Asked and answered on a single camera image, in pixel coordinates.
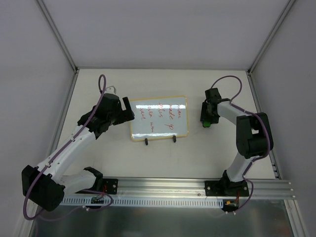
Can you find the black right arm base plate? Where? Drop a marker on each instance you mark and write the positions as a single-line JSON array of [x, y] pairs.
[[230, 189]]

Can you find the white slotted cable duct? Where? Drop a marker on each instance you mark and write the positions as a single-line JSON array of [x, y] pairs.
[[144, 202]]

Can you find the aluminium mounting rail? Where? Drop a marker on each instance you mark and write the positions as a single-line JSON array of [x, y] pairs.
[[196, 188]]

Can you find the small whiteboard with yellow frame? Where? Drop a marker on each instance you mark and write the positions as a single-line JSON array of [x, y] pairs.
[[159, 118]]

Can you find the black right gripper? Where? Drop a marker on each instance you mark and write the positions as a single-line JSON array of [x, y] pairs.
[[206, 114]]

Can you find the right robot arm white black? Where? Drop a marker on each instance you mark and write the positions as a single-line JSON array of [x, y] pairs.
[[254, 139]]

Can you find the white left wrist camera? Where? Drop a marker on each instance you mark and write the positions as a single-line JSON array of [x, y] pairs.
[[111, 90]]

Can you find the left aluminium frame post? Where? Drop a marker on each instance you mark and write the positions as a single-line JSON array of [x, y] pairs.
[[55, 31]]

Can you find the aluminium frame post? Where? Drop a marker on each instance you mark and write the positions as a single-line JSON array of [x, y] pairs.
[[276, 26], [55, 31]]

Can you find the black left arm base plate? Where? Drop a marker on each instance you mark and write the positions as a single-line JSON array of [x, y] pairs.
[[110, 186]]

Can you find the right aluminium frame post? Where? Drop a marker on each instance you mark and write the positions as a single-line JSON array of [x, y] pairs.
[[276, 26]]

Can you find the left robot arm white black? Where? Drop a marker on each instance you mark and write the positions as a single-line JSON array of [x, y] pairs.
[[46, 184]]

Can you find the green whiteboard eraser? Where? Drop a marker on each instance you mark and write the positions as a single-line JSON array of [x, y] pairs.
[[206, 124]]

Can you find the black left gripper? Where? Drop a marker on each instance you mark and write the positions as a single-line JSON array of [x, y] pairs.
[[126, 114]]

